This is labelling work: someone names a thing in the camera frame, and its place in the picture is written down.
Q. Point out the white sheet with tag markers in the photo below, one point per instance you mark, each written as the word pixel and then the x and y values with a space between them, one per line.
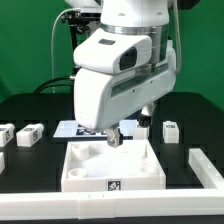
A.
pixel 71 129

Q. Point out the black camera on stand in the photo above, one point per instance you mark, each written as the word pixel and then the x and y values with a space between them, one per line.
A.
pixel 75 15

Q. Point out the black camera stand pole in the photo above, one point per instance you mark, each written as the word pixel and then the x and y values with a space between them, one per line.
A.
pixel 74 32

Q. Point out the white square table top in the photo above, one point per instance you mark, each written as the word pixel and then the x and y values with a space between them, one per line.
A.
pixel 94 166

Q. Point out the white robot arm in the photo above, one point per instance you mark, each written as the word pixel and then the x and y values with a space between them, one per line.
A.
pixel 135 17

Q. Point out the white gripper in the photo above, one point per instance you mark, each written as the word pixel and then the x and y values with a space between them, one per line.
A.
pixel 117 78

